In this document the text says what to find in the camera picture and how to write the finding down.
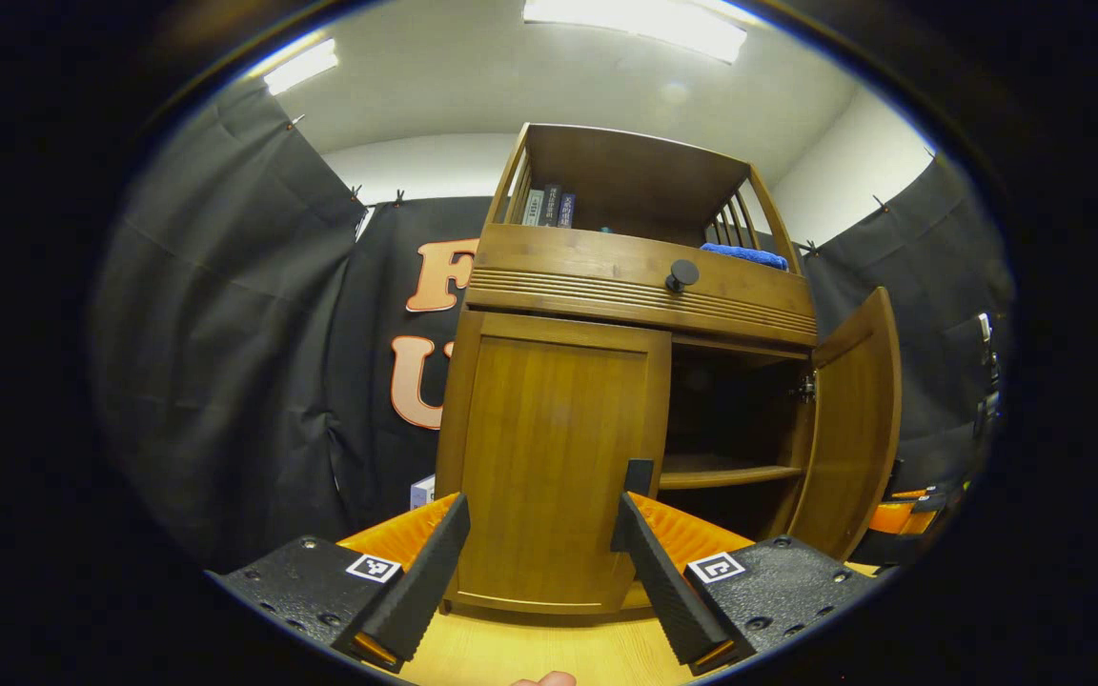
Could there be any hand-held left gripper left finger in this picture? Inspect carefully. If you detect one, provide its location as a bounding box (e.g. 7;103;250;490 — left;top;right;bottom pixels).
211;491;471;673

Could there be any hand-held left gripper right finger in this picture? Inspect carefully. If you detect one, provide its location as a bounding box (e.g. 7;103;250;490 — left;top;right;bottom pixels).
611;492;884;676

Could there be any wooden cabinet door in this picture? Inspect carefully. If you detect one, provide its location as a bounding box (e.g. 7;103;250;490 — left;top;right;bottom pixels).
787;286;903;561
454;310;672;611

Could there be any wooden double-door shoe cabinet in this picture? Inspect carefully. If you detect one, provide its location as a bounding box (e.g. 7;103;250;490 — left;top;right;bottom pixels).
435;122;903;615

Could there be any wooden inner cabinet shelf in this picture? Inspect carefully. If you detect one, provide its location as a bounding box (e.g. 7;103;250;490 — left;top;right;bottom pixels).
659;454;805;491

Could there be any wooden ribbed cabinet drawer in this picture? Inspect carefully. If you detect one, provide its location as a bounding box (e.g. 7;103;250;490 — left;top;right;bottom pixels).
466;223;819;347

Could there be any blue folded towel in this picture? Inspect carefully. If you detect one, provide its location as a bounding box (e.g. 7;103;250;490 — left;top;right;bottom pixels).
700;243;789;272

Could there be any black backdrop cloth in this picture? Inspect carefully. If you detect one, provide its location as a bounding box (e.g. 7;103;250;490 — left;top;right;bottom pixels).
91;76;1017;573

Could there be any small ceiling light panel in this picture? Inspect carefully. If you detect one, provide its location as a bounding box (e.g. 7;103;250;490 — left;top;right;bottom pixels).
263;38;340;96

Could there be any large ceiling light panel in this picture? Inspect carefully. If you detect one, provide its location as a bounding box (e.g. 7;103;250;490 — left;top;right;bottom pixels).
522;0;748;64

